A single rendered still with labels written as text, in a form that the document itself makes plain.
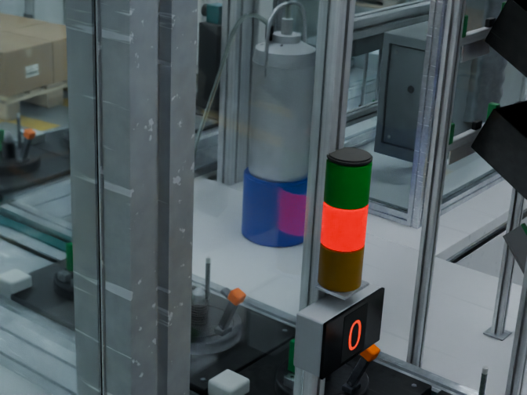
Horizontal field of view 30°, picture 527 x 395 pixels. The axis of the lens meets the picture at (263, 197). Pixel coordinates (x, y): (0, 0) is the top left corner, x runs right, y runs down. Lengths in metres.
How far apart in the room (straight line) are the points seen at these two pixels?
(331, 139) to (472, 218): 1.39
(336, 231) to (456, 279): 1.05
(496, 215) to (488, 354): 0.69
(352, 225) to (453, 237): 1.25
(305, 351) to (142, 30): 0.84
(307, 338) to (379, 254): 1.08
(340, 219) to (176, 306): 0.73
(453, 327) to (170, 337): 1.58
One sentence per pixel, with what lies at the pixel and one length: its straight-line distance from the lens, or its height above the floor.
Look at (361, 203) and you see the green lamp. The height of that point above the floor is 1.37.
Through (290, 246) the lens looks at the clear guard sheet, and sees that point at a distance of 1.08.
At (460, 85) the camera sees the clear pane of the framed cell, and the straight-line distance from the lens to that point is 2.37.
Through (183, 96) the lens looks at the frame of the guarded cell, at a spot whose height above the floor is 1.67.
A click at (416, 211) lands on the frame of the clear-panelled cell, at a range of 2.32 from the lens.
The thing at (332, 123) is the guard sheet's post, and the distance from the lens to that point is 1.06.
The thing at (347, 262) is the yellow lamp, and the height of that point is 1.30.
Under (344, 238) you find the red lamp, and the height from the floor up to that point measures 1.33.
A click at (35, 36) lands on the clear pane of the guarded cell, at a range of 0.29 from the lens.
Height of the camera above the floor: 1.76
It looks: 22 degrees down
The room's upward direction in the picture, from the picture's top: 3 degrees clockwise
